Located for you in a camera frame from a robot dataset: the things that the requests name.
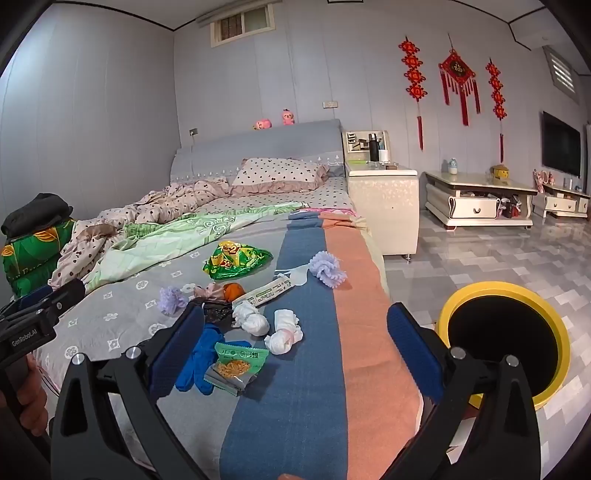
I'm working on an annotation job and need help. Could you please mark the black folded cloth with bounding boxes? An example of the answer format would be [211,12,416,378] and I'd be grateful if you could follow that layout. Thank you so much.
[0,193,75,240]

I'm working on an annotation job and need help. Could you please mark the blue rubber glove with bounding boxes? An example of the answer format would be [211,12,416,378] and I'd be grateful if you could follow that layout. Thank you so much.
[174,323,252,395]

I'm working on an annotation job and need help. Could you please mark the person's left hand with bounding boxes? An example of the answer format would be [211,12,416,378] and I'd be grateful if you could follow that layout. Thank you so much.
[16,356,49,437]

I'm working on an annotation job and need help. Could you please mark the shuttered side window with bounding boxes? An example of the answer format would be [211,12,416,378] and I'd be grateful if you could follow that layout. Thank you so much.
[542,45,580,104]

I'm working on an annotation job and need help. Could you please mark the pink polka dot quilt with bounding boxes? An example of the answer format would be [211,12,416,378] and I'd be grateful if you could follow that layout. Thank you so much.
[48,178,232,291]

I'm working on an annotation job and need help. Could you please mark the small purple frilly scrunchie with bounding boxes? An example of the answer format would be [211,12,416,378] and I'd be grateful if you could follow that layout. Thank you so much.
[159,286,190,317]

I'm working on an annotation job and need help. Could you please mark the white tissue bundle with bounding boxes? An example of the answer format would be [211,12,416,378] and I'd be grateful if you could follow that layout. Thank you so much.
[264,308,304,355]
[231,302,271,337]

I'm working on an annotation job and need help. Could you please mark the cream television stand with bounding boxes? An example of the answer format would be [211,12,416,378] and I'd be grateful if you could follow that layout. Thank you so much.
[531,182,591,219]

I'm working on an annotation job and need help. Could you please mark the grey upholstered bed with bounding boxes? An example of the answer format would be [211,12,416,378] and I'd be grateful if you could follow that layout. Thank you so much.
[28,119,423,480]

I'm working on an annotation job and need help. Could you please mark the folded green flowered blanket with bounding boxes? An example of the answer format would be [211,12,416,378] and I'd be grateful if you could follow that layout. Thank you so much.
[0,219,77,298]

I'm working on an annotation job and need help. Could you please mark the light green floral quilt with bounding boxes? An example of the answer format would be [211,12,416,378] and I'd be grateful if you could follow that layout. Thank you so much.
[83,200,324,294]

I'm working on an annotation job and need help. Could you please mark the polka dot pillow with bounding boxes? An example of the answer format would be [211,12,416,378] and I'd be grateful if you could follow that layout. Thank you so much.
[230,157,329,198]

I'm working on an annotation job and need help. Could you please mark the large green snack bag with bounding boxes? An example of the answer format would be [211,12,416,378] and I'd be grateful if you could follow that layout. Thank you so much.
[202,241,274,281]

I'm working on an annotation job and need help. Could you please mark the black plastic bag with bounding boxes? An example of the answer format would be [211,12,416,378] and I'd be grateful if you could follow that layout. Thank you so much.
[202,301,234,329]

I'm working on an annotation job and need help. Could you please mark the red diamond tassel ornament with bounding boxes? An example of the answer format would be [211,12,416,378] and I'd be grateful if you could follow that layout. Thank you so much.
[438,33,482,127]

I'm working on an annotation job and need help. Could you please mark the yellow round trash bin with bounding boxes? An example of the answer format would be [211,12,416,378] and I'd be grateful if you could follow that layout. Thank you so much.
[434,281,572,409]

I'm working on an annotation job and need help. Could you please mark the small green snack packet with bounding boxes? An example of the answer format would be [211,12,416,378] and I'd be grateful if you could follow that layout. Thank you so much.
[203,342,270,398]

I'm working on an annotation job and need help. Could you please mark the black flat television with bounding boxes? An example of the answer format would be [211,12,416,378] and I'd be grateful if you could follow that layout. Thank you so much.
[541,111,583,178]

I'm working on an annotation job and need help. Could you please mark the long white paper wrapper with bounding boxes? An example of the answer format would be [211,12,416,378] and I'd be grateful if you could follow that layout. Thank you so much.
[231,270,309,308]

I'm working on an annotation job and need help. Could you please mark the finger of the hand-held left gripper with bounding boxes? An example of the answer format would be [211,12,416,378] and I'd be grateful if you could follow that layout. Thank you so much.
[9,285,54,310]
[44,278,87,319]

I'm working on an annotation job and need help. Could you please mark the cream bedside cabinet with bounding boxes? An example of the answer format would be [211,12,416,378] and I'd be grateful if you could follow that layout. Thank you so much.
[344,164,420,264]

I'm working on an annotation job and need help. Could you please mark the cream coffee table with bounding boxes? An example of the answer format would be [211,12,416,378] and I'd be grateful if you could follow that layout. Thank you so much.
[424,171,539,230]

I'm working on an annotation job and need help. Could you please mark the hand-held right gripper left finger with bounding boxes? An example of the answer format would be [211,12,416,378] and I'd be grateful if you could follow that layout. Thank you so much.
[50,302,206,480]

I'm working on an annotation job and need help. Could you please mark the large purple frilly scrunchie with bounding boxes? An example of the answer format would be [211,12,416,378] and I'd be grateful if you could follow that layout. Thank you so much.
[308,250,347,290]

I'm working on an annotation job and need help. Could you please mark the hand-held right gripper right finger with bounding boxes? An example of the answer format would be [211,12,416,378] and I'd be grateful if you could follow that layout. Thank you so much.
[387,302,542,480]

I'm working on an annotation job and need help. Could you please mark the small high wall window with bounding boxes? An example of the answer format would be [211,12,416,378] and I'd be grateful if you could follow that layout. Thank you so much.
[210,4,275,48]

